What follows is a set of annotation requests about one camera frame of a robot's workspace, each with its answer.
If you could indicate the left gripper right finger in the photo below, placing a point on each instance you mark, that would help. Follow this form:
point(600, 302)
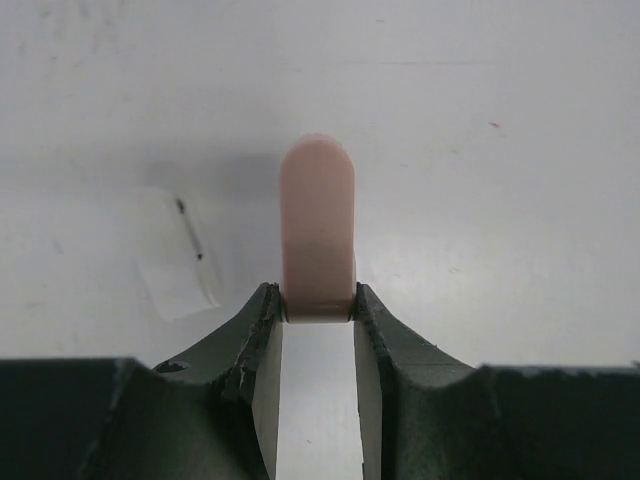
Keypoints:
point(426, 415)

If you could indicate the white stapler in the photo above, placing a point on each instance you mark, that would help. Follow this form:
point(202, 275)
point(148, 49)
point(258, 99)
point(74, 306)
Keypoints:
point(173, 257)

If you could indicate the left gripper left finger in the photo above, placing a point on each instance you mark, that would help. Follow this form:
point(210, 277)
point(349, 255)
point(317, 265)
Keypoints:
point(210, 412)

